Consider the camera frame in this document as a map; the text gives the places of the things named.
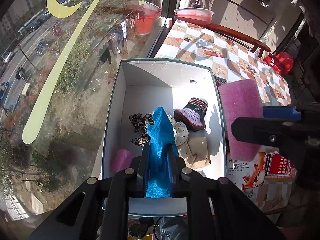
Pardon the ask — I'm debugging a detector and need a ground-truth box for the tan beige cloth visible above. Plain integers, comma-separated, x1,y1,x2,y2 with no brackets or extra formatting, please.
178,137,210,170

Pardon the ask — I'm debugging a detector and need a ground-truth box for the cream polka dot scrunchie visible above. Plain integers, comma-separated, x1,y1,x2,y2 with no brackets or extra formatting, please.
167,114,189,147

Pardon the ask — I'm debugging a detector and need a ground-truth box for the red plastic stool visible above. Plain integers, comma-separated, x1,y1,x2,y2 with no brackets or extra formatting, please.
263,51,294,77

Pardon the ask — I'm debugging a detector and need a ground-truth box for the pink plastic basin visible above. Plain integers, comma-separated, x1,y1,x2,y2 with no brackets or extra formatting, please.
174,7,214,23

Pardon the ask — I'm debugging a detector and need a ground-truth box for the dark knitted wool hat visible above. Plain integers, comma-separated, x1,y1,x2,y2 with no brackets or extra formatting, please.
174,98,208,132

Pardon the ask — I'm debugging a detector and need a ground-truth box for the white cardboard storage box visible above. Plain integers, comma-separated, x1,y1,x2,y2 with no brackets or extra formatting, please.
101,58,230,217

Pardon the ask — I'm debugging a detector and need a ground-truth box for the blue mesh cloth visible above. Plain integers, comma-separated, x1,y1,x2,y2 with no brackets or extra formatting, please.
146,107,178,198

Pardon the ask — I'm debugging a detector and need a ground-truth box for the red patterned paper box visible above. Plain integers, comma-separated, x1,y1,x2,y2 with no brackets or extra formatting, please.
265,151,296,180

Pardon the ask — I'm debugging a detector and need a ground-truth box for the floral tissue pack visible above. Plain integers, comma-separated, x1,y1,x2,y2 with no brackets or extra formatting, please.
227,152,266,190

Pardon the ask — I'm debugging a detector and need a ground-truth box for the red wooden bench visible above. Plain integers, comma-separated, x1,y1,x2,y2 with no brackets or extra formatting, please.
176,16,271,58

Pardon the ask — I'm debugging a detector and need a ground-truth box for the leopard print scrunchie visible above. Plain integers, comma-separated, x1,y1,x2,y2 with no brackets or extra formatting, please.
129,113,154,147

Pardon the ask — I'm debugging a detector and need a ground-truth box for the patterned checkered tablecloth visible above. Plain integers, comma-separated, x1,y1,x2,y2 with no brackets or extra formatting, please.
157,20,300,212

